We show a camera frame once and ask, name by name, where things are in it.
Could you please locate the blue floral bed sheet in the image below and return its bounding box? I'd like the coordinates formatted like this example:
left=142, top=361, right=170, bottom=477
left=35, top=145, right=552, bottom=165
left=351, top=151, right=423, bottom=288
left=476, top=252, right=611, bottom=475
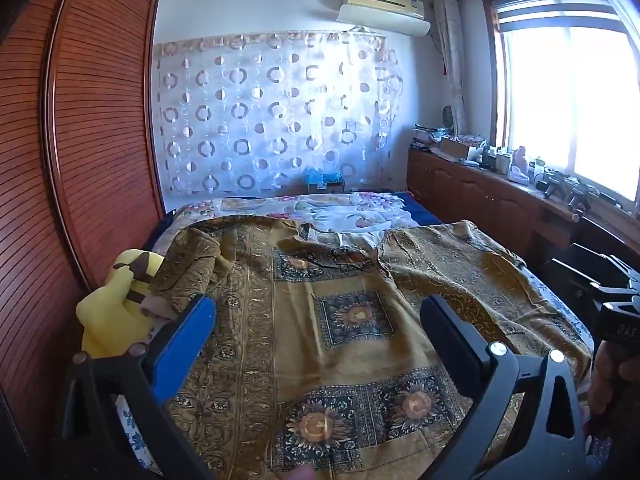
left=114, top=255, right=598, bottom=476

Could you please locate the yellow plush toy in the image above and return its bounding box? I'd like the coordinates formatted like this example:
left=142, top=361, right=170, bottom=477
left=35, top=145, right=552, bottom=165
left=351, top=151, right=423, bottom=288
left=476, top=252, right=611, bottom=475
left=75, top=249, right=166, bottom=356

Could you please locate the wooden-framed window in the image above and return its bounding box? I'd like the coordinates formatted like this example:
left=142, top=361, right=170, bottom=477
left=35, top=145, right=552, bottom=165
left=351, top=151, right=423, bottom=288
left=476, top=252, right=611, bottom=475
left=482, top=0, right=640, bottom=216

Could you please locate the circle-patterned sheer curtain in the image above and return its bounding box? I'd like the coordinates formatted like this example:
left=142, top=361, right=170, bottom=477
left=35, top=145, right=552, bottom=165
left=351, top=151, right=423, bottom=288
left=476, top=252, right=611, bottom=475
left=152, top=30, right=406, bottom=198

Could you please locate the stack of folded cloths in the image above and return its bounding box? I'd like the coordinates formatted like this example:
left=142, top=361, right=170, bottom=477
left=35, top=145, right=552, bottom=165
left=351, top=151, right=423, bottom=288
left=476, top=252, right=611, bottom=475
left=412, top=125, right=446, bottom=148

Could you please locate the white air conditioner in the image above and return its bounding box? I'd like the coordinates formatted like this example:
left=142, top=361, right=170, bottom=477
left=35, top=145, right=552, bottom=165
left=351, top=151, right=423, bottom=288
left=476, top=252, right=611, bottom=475
left=336, top=0, right=432, bottom=37

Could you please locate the pale patterned window curtain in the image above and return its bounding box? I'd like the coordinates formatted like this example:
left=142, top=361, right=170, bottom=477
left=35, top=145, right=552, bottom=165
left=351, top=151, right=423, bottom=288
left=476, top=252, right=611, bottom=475
left=432, top=0, right=468, bottom=138

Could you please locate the wooden slatted wardrobe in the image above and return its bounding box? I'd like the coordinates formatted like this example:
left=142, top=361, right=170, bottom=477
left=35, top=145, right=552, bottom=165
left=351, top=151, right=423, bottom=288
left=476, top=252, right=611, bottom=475
left=0, top=0, right=168, bottom=461

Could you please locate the blue plastic bag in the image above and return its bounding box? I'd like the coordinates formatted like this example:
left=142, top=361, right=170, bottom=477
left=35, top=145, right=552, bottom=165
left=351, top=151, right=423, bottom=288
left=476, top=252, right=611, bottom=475
left=302, top=164, right=346, bottom=186

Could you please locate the open cardboard box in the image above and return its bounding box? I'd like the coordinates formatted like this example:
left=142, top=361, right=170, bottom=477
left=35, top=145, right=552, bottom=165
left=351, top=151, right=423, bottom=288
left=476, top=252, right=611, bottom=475
left=440, top=136, right=483, bottom=161

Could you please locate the spare black gripper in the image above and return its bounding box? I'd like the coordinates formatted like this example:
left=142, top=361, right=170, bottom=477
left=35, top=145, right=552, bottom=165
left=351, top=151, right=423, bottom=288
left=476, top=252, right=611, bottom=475
left=542, top=170, right=568, bottom=198
left=567, top=180, right=593, bottom=211

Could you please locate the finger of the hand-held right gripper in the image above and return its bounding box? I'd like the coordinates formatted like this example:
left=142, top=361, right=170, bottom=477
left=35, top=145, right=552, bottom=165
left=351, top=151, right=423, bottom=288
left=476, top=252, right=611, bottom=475
left=570, top=245, right=640, bottom=291

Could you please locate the person's right hand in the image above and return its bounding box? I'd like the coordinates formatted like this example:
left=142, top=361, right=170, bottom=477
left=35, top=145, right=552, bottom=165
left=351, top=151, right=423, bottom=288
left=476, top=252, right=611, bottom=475
left=589, top=344, right=622, bottom=417

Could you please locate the pink floral blanket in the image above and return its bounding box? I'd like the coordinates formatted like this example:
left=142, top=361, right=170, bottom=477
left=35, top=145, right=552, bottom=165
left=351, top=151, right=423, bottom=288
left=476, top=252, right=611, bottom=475
left=172, top=191, right=418, bottom=248

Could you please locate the long wooden cabinet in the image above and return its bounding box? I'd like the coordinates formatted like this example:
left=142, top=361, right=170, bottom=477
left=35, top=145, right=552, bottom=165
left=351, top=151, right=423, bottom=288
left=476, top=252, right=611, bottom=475
left=406, top=145, right=640, bottom=281

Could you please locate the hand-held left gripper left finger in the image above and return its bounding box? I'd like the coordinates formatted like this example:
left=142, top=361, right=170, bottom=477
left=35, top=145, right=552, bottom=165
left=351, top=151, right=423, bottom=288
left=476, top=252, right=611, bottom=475
left=52, top=292, right=218, bottom=480

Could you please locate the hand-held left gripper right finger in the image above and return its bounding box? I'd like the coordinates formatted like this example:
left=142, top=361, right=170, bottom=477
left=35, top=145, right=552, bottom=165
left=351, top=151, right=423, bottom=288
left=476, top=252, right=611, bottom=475
left=419, top=294, right=588, bottom=480

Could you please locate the ochre patterned shirt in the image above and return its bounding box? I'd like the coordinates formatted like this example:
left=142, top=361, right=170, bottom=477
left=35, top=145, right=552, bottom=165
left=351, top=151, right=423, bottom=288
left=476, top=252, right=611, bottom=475
left=150, top=212, right=596, bottom=480

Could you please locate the pink figurine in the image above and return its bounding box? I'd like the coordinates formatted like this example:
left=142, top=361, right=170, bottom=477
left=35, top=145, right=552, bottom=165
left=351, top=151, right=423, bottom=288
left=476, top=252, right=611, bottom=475
left=507, top=146, right=532, bottom=183

